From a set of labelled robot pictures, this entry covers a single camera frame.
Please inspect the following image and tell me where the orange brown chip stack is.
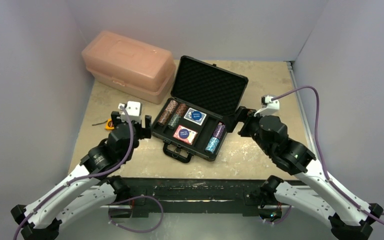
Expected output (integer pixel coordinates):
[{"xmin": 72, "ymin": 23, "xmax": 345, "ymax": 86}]
[{"xmin": 157, "ymin": 100, "xmax": 178, "ymax": 126}]

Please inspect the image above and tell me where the green dark chip stack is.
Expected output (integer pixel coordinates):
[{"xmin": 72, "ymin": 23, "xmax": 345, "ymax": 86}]
[{"xmin": 167, "ymin": 113, "xmax": 181, "ymax": 130}]

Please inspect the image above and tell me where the blue small blind button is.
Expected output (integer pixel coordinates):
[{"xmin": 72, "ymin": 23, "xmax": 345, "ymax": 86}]
[{"xmin": 190, "ymin": 111, "xmax": 203, "ymax": 121}]

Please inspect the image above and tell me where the black poker carrying case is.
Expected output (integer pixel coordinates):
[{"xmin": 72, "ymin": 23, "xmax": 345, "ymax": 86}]
[{"xmin": 151, "ymin": 55, "xmax": 249, "ymax": 163}]

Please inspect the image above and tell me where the blue big blind button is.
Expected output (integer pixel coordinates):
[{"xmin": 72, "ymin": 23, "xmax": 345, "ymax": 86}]
[{"xmin": 176, "ymin": 127, "xmax": 192, "ymax": 140}]

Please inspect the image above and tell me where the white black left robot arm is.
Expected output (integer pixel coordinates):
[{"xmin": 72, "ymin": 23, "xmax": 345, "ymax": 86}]
[{"xmin": 11, "ymin": 110, "xmax": 152, "ymax": 240}]

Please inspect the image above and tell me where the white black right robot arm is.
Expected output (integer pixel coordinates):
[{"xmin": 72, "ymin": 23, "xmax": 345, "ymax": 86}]
[{"xmin": 226, "ymin": 106, "xmax": 383, "ymax": 240}]

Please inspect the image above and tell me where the yellow tape measure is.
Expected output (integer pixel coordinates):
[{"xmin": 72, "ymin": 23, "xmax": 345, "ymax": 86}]
[{"xmin": 92, "ymin": 118, "xmax": 114, "ymax": 131}]

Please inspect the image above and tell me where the purple chip stack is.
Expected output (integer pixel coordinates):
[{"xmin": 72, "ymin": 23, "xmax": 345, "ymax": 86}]
[{"xmin": 212, "ymin": 122, "xmax": 226, "ymax": 140}]

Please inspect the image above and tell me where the light blue chip stack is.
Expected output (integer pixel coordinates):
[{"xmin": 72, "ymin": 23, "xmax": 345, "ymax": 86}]
[{"xmin": 205, "ymin": 136, "xmax": 220, "ymax": 154}]

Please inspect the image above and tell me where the red card deck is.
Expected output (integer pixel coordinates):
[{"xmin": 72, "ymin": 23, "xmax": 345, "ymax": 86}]
[{"xmin": 173, "ymin": 125, "xmax": 198, "ymax": 145}]

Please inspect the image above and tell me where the pink plastic storage box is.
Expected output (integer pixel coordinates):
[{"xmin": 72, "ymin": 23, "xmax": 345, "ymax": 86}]
[{"xmin": 81, "ymin": 30, "xmax": 176, "ymax": 104}]

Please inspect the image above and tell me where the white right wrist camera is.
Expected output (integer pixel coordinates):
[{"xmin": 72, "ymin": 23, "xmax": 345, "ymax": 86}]
[{"xmin": 253, "ymin": 95, "xmax": 280, "ymax": 117}]

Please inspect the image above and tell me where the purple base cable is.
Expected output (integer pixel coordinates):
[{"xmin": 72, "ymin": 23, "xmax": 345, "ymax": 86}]
[{"xmin": 107, "ymin": 195, "xmax": 165, "ymax": 233}]

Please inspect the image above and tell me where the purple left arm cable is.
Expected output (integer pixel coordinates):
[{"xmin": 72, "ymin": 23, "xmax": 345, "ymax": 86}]
[{"xmin": 12, "ymin": 105, "xmax": 135, "ymax": 240}]

